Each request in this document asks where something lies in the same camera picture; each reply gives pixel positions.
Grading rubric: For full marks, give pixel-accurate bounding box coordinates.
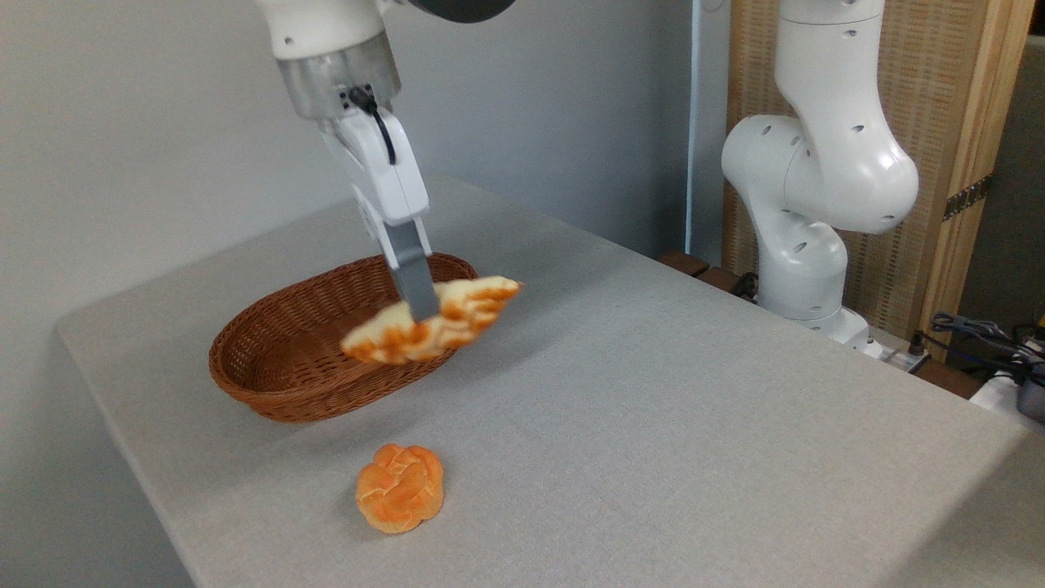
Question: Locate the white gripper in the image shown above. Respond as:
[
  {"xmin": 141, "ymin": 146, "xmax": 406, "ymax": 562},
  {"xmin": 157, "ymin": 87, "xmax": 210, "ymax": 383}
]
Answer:
[{"xmin": 318, "ymin": 106, "xmax": 442, "ymax": 323}]

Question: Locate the long toasted bread loaf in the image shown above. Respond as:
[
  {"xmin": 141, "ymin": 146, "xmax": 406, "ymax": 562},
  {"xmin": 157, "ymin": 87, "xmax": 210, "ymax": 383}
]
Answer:
[{"xmin": 340, "ymin": 275, "xmax": 523, "ymax": 366}]

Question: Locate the round braided orange bread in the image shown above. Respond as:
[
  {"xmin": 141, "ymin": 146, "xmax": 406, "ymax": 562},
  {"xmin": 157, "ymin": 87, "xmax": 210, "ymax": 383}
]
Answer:
[{"xmin": 355, "ymin": 443, "xmax": 446, "ymax": 535}]

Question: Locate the brown wicker basket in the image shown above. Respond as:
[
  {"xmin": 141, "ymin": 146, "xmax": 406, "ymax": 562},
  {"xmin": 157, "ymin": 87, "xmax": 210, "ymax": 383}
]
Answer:
[{"xmin": 208, "ymin": 251, "xmax": 481, "ymax": 424}]

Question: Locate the grey tablecloth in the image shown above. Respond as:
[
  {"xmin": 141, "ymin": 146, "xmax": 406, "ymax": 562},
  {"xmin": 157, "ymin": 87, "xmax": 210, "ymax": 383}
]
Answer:
[{"xmin": 56, "ymin": 176, "xmax": 1045, "ymax": 588}]

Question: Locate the white vertical pipe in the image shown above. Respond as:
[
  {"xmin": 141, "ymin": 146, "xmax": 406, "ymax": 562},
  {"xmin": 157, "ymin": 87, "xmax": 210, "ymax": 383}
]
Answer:
[{"xmin": 688, "ymin": 0, "xmax": 705, "ymax": 261}]

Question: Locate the wooden woven folding screen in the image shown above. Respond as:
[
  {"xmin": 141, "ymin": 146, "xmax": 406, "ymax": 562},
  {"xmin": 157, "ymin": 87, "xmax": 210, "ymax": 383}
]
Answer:
[{"xmin": 723, "ymin": 0, "xmax": 1038, "ymax": 360}]

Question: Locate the black screen hinge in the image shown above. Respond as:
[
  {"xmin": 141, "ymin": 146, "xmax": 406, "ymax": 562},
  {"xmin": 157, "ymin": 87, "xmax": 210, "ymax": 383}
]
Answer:
[{"xmin": 942, "ymin": 173, "xmax": 994, "ymax": 222}]

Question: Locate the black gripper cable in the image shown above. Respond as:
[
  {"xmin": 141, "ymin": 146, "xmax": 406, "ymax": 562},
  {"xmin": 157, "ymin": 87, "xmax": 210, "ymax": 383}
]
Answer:
[{"xmin": 349, "ymin": 86, "xmax": 398, "ymax": 166}]

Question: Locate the grey-blue coiled cable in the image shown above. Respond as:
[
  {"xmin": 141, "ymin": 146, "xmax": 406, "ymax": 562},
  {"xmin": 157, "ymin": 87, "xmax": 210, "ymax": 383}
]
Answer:
[{"xmin": 931, "ymin": 311, "xmax": 1025, "ymax": 345}]

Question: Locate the black thin cable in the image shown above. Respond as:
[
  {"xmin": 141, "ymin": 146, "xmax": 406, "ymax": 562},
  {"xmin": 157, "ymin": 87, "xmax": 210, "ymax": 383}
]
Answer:
[{"xmin": 918, "ymin": 331, "xmax": 1045, "ymax": 383}]

